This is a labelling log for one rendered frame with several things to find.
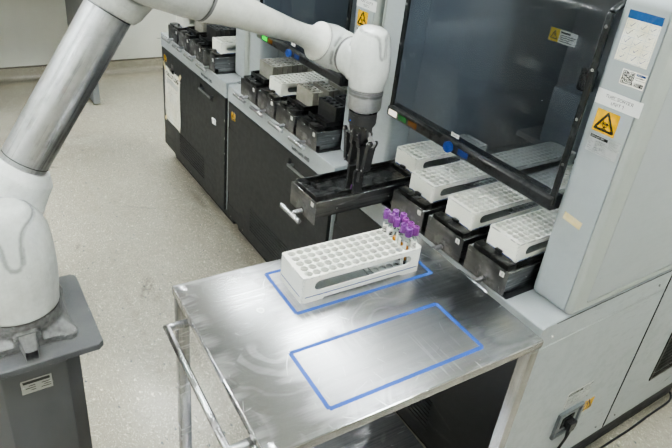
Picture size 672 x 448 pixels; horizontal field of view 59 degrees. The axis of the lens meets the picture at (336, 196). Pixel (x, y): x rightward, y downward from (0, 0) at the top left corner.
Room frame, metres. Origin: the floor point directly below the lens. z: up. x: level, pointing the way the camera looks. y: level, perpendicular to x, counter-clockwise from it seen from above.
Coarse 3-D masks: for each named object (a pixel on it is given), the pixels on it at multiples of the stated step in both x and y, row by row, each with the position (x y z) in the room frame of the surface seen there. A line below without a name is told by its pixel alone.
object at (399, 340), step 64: (192, 320) 0.86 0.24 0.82; (256, 320) 0.88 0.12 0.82; (320, 320) 0.90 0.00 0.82; (384, 320) 0.92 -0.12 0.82; (448, 320) 0.94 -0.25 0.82; (512, 320) 0.97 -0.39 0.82; (192, 384) 0.74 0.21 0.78; (256, 384) 0.72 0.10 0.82; (320, 384) 0.74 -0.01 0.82; (384, 384) 0.75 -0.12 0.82; (448, 384) 0.78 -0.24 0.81; (512, 384) 0.92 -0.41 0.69
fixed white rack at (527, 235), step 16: (544, 208) 1.39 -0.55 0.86; (496, 224) 1.28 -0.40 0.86; (512, 224) 1.29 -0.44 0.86; (528, 224) 1.29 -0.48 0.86; (544, 224) 1.30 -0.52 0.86; (496, 240) 1.24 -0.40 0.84; (512, 240) 1.21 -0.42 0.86; (528, 240) 1.23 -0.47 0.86; (544, 240) 1.24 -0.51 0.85; (512, 256) 1.20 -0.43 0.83; (528, 256) 1.22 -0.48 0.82
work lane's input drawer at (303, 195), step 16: (320, 176) 1.52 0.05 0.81; (336, 176) 1.55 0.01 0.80; (368, 176) 1.58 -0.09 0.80; (384, 176) 1.59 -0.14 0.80; (400, 176) 1.60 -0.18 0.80; (304, 192) 1.43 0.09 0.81; (320, 192) 1.42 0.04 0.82; (336, 192) 1.43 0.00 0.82; (368, 192) 1.48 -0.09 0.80; (384, 192) 1.51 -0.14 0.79; (288, 208) 1.42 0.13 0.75; (304, 208) 1.42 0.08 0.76; (320, 208) 1.39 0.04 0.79; (336, 208) 1.42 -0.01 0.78; (352, 208) 1.45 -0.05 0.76
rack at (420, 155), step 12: (408, 144) 1.70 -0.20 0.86; (420, 144) 1.72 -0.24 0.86; (432, 144) 1.73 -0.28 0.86; (396, 156) 1.67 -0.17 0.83; (408, 156) 1.63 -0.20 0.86; (420, 156) 1.63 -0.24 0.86; (432, 156) 1.64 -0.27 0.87; (444, 156) 1.66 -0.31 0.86; (456, 156) 1.75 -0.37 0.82; (408, 168) 1.62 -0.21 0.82; (420, 168) 1.61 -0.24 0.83
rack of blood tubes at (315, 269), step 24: (336, 240) 1.09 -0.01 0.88; (360, 240) 1.10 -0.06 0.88; (384, 240) 1.12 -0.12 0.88; (288, 264) 0.99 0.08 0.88; (312, 264) 1.00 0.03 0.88; (336, 264) 1.00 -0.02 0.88; (360, 264) 1.01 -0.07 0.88; (384, 264) 1.08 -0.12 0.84; (408, 264) 1.09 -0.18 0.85; (288, 288) 0.99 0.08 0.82; (312, 288) 0.95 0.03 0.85; (336, 288) 0.98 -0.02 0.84
